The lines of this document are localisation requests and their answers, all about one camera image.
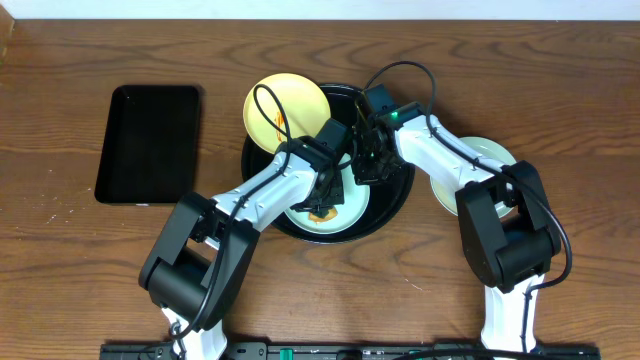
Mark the mint plate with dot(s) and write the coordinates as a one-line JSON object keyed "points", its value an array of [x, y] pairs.
{"points": [[485, 147], [356, 200]]}

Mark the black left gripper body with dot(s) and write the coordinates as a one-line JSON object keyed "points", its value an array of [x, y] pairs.
{"points": [[325, 198]]}

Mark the yellow plate with sauce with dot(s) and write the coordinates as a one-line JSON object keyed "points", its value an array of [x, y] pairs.
{"points": [[305, 106]]}

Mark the yellow green scrub sponge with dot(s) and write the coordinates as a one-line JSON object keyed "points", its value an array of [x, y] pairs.
{"points": [[323, 215]]}

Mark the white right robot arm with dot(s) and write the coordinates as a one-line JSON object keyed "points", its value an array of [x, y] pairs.
{"points": [[509, 234]]}

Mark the black round tray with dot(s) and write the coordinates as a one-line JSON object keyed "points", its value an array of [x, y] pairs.
{"points": [[385, 199]]}

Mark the mint plate front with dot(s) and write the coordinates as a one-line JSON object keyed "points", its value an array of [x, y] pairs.
{"points": [[485, 147]]}

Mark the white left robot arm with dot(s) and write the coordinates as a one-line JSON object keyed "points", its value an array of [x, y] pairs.
{"points": [[197, 265]]}

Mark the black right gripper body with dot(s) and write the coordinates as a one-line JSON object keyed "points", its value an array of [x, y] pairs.
{"points": [[371, 166]]}

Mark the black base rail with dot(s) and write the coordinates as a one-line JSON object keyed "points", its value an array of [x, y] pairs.
{"points": [[263, 351]]}

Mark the mint plate back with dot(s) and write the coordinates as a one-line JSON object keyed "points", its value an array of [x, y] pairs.
{"points": [[356, 200]]}

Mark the black rectangular tray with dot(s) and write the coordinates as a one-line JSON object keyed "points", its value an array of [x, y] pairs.
{"points": [[150, 148]]}

